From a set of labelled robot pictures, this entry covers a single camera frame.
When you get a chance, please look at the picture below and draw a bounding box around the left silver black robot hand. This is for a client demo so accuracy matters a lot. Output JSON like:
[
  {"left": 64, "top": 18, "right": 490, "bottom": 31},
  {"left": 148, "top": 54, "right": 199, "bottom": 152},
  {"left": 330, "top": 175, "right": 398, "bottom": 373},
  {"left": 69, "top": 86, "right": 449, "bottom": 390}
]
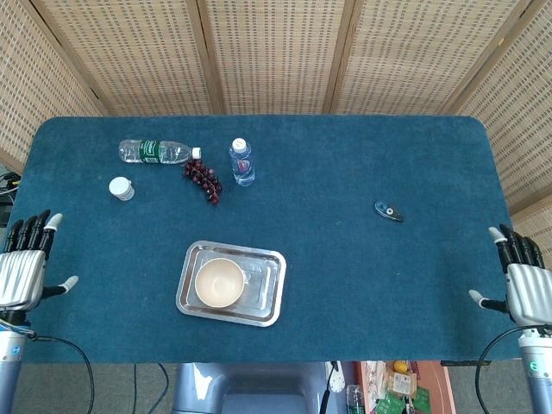
[{"left": 0, "top": 209, "right": 80, "bottom": 312}]

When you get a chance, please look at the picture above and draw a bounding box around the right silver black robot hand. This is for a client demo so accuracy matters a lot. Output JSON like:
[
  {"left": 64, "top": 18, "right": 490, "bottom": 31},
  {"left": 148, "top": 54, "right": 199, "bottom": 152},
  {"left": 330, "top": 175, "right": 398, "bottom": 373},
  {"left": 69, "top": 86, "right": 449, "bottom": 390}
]
[{"left": 468, "top": 223, "right": 552, "bottom": 329}]

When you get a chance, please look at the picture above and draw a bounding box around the beige plastic bowl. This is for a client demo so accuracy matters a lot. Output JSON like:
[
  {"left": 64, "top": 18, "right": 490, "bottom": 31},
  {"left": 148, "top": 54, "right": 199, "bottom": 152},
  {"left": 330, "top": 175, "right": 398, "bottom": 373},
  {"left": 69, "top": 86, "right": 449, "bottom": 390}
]
[{"left": 194, "top": 257, "right": 249, "bottom": 310}]

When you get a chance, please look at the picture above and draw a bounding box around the stainless steel rectangular tray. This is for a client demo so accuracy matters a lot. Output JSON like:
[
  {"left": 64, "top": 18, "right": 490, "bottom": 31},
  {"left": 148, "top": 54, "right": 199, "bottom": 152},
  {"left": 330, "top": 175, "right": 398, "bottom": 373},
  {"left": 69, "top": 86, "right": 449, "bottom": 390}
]
[{"left": 174, "top": 239, "right": 288, "bottom": 329}]

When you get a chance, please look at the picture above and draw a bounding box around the small white lidded jar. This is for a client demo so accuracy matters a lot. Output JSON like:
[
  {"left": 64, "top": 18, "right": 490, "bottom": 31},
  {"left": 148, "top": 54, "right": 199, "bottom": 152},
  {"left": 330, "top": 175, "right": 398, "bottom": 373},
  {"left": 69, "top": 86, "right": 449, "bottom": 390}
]
[{"left": 107, "top": 176, "right": 135, "bottom": 203}]

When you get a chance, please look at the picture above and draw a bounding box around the orange box of snacks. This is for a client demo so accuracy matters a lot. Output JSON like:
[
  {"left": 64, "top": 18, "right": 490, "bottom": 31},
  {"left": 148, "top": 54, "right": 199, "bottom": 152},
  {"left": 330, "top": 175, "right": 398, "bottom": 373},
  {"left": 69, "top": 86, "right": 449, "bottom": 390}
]
[{"left": 356, "top": 360, "right": 452, "bottom": 414}]

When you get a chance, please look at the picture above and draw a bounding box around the woven bamboo screen panel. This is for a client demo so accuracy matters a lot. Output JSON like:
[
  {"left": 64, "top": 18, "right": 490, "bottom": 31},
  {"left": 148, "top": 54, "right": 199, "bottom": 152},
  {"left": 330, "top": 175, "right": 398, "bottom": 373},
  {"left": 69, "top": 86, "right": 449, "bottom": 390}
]
[
  {"left": 196, "top": 0, "right": 359, "bottom": 116},
  {"left": 0, "top": 0, "right": 109, "bottom": 173},
  {"left": 323, "top": 0, "right": 534, "bottom": 116},
  {"left": 443, "top": 0, "right": 552, "bottom": 264},
  {"left": 21, "top": 0, "right": 226, "bottom": 117}
]

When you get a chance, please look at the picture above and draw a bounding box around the grey correction tape dispenser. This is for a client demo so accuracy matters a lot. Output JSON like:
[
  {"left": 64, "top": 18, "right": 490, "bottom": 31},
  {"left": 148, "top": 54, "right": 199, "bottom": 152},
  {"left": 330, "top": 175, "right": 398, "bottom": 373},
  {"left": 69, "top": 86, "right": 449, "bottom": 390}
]
[{"left": 373, "top": 199, "right": 406, "bottom": 224}]

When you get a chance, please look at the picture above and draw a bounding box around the green label water bottle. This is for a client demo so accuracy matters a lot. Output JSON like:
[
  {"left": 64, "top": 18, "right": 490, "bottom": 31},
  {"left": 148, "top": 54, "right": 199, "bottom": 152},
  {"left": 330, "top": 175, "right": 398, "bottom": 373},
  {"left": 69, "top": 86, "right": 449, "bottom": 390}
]
[{"left": 117, "top": 138, "right": 204, "bottom": 166}]

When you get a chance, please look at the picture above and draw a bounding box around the blue tablecloth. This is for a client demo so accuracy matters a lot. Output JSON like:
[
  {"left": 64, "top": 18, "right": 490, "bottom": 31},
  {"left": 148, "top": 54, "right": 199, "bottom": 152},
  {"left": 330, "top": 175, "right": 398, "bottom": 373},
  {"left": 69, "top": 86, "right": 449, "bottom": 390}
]
[{"left": 5, "top": 115, "right": 525, "bottom": 366}]

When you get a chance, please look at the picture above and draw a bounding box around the small clear plastic bottle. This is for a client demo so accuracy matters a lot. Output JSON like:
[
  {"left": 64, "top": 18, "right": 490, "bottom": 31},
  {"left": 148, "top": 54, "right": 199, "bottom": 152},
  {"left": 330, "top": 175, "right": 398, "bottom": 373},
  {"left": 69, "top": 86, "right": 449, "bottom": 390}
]
[{"left": 345, "top": 383, "right": 364, "bottom": 414}]

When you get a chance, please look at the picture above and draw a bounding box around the dark red grape bunch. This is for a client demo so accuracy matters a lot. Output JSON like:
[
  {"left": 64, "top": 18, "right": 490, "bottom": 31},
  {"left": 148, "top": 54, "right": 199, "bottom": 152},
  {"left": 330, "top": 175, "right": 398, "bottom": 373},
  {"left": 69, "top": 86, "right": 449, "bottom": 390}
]
[{"left": 182, "top": 157, "right": 224, "bottom": 207}]

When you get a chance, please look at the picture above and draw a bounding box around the white power strip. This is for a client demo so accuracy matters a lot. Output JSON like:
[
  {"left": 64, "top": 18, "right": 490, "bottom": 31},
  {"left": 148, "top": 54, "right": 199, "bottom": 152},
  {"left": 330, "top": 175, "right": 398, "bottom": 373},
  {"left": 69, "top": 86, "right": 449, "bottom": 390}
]
[{"left": 329, "top": 361, "right": 346, "bottom": 394}]

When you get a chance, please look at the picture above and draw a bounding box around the clear bottle pink logo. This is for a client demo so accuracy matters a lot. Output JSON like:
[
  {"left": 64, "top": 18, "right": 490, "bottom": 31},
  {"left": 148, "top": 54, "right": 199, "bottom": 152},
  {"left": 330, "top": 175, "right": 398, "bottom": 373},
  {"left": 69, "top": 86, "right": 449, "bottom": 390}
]
[{"left": 228, "top": 137, "right": 256, "bottom": 188}]

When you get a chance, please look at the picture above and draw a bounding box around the grey blue robot torso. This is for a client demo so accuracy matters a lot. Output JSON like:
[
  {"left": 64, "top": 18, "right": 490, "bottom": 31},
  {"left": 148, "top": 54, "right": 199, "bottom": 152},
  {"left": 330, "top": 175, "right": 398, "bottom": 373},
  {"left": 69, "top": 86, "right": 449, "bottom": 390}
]
[{"left": 171, "top": 361, "right": 334, "bottom": 414}]

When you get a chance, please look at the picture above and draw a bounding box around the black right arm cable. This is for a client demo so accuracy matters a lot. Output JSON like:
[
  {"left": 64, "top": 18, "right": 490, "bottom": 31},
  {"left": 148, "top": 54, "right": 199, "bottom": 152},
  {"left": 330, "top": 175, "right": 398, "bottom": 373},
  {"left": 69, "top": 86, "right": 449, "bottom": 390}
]
[{"left": 474, "top": 324, "right": 528, "bottom": 414}]

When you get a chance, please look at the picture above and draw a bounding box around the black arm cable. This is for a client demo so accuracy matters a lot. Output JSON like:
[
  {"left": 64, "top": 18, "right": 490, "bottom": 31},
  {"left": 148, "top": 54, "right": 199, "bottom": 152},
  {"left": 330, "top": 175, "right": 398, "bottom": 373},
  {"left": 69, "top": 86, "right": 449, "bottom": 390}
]
[
  {"left": 474, "top": 324, "right": 528, "bottom": 414},
  {"left": 25, "top": 334, "right": 96, "bottom": 414}
]

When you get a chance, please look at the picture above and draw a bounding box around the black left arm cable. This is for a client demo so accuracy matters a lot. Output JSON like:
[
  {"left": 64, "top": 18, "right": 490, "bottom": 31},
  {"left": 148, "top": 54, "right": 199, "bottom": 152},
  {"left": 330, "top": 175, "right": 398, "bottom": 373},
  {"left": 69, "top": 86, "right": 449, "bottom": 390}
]
[{"left": 25, "top": 334, "right": 96, "bottom": 414}]

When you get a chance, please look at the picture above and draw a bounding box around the black floor cable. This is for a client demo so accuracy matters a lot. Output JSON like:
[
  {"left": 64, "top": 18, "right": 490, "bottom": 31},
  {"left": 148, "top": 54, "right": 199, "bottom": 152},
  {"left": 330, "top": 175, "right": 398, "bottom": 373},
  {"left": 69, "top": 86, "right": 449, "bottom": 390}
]
[{"left": 131, "top": 363, "right": 172, "bottom": 409}]

